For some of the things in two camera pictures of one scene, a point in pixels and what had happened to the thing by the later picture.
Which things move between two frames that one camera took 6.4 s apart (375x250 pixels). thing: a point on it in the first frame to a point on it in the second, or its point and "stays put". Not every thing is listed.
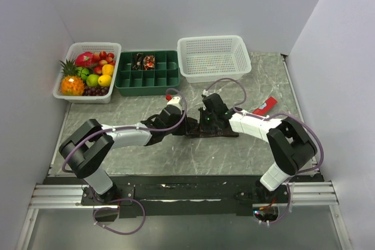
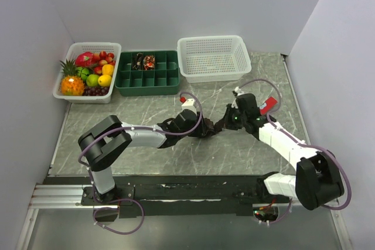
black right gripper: x=204 y=127 to x=228 y=125
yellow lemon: x=104 y=80 stays put
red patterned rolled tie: x=149 y=62 stays put
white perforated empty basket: x=207 y=60 stays put
